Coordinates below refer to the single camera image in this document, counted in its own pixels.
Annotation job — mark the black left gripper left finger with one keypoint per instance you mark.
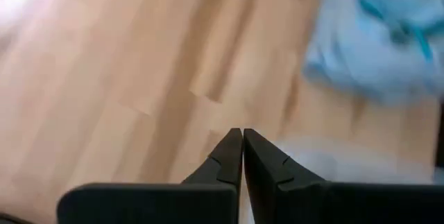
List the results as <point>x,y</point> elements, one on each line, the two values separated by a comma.
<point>225,165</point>

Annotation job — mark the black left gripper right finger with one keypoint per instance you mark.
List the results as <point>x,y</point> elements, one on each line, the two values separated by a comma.
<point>267,168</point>

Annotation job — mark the light blue crumpled cloth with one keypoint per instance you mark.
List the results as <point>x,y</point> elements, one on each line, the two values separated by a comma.
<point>374,36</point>

